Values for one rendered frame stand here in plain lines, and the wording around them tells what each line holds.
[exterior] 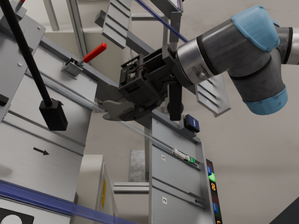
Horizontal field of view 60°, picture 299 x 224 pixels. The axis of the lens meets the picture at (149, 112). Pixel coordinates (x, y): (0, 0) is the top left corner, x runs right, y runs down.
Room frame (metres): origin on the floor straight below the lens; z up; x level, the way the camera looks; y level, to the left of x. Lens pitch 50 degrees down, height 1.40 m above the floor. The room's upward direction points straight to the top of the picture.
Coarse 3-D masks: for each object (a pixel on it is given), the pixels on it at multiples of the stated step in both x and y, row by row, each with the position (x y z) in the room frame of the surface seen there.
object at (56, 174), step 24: (48, 72) 0.39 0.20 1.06; (24, 96) 0.31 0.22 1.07; (24, 120) 0.27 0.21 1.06; (72, 120) 0.31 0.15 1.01; (0, 144) 0.21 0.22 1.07; (24, 144) 0.23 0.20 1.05; (48, 144) 0.24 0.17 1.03; (72, 144) 0.26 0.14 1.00; (0, 168) 0.18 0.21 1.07; (24, 168) 0.19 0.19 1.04; (48, 168) 0.20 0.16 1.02; (72, 168) 0.22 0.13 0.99; (48, 192) 0.16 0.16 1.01; (72, 192) 0.18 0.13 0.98; (48, 216) 0.13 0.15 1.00
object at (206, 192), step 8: (200, 144) 0.43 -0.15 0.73; (200, 152) 0.41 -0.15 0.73; (200, 160) 0.38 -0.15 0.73; (200, 168) 0.36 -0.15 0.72; (200, 176) 0.33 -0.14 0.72; (208, 176) 0.33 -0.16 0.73; (208, 184) 0.31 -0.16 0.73; (208, 192) 0.28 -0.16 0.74; (208, 200) 0.26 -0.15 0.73; (208, 208) 0.24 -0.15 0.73; (208, 216) 0.22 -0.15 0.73
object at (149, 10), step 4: (136, 0) 0.85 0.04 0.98; (140, 0) 0.85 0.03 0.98; (140, 4) 0.85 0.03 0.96; (144, 4) 0.85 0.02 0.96; (144, 8) 0.85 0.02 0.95; (148, 8) 0.85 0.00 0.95; (152, 12) 0.85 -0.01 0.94; (156, 16) 0.85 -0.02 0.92; (160, 20) 0.85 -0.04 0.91; (164, 20) 0.85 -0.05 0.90; (164, 24) 0.84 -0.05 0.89; (168, 24) 0.85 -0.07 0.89; (168, 28) 0.84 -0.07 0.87; (172, 28) 0.85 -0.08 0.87; (176, 32) 0.84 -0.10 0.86; (180, 36) 0.84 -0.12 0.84; (184, 40) 0.84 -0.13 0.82
